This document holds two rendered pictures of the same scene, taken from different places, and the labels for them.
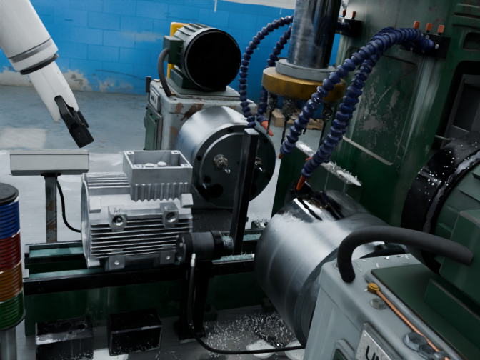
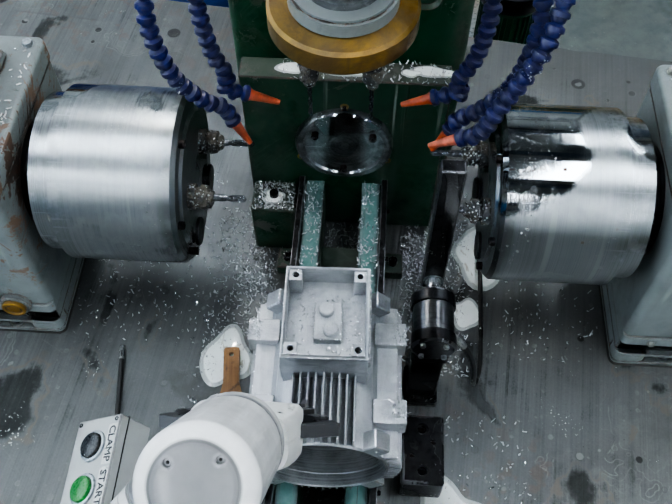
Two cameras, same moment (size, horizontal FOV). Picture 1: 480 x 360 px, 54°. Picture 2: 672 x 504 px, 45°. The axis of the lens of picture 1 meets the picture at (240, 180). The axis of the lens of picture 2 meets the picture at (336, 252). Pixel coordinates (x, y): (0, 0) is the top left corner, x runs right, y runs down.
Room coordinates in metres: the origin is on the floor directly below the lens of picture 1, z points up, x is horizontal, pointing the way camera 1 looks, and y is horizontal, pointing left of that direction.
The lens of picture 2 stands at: (0.68, 0.56, 1.96)
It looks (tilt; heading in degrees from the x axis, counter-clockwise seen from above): 57 degrees down; 298
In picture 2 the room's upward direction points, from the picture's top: straight up
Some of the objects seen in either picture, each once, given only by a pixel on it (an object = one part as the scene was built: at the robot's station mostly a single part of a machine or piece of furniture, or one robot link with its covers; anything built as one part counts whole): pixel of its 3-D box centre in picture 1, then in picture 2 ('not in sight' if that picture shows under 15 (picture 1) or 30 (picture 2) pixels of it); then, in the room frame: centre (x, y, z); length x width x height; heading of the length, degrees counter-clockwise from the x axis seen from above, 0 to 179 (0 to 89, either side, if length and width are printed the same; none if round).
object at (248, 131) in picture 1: (241, 194); (441, 230); (0.84, -0.01, 1.12); 0.04 x 0.03 x 0.26; 115
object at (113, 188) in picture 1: (134, 216); (325, 389); (0.89, 0.21, 1.02); 0.20 x 0.19 x 0.19; 116
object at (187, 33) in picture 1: (186, 88); not in sight; (1.58, 0.22, 1.16); 0.33 x 0.26 x 0.42; 25
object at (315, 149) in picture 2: (299, 208); (343, 146); (1.05, -0.15, 1.02); 0.15 x 0.02 x 0.15; 25
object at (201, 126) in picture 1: (218, 149); (96, 172); (1.34, 0.08, 1.04); 0.37 x 0.25 x 0.25; 25
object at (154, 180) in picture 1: (156, 175); (326, 325); (0.90, 0.17, 1.11); 0.12 x 0.11 x 0.07; 116
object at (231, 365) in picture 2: not in sight; (230, 408); (1.04, 0.23, 0.80); 0.21 x 0.05 x 0.01; 121
